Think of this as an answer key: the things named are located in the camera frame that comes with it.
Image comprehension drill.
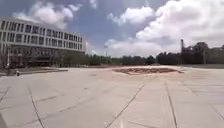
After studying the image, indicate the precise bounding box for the pale stone paved plaza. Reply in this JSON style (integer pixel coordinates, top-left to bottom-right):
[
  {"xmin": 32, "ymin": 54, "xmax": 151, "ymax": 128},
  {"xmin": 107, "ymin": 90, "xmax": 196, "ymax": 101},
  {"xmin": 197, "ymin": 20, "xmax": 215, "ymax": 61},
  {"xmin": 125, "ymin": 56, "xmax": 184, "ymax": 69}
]
[{"xmin": 0, "ymin": 65, "xmax": 224, "ymax": 128}]

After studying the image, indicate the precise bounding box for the dark building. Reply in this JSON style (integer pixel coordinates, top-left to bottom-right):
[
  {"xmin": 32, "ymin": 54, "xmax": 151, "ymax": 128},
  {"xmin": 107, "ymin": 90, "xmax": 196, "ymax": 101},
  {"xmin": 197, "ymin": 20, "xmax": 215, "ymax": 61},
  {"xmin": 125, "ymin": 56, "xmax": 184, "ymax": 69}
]
[{"xmin": 180, "ymin": 38, "xmax": 224, "ymax": 66}]

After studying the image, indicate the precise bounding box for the low raised planter edge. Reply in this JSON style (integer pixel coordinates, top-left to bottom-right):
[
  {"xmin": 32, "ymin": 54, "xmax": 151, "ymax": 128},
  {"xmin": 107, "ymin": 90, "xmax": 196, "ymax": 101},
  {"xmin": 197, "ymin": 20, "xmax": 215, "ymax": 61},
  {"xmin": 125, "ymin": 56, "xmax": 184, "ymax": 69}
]
[{"xmin": 0, "ymin": 67, "xmax": 69, "ymax": 78}]

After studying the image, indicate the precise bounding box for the row of dark trees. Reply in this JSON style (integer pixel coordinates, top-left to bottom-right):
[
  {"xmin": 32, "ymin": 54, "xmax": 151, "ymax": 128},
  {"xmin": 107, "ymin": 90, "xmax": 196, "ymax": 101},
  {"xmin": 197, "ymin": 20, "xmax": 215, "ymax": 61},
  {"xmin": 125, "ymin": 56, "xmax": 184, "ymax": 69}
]
[{"xmin": 49, "ymin": 49, "xmax": 188, "ymax": 67}]

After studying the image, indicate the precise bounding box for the large white multistorey building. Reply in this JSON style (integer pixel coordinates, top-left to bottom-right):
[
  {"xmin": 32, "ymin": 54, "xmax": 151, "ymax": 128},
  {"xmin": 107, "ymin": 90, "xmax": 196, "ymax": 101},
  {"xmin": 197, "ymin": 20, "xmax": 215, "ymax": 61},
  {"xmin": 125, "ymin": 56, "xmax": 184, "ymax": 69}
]
[{"xmin": 0, "ymin": 17, "xmax": 87, "ymax": 69}]

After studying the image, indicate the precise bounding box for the round reddish flower bed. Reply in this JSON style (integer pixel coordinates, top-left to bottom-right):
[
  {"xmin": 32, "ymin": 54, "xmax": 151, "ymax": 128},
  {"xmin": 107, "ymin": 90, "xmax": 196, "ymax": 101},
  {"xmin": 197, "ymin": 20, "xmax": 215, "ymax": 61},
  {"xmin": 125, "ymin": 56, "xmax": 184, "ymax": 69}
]
[{"xmin": 112, "ymin": 67, "xmax": 185, "ymax": 76}]

